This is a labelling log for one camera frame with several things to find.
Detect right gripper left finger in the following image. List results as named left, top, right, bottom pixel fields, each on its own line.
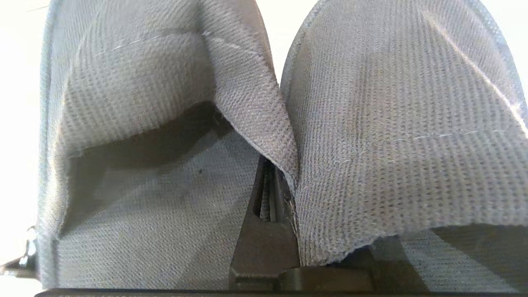
left=229, top=156, right=300, bottom=290

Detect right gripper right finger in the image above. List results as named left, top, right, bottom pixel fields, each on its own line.
left=280, top=237, right=428, bottom=292

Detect grey fabric slipper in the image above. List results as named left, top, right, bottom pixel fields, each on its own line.
left=37, top=0, right=299, bottom=290
left=280, top=0, right=528, bottom=293

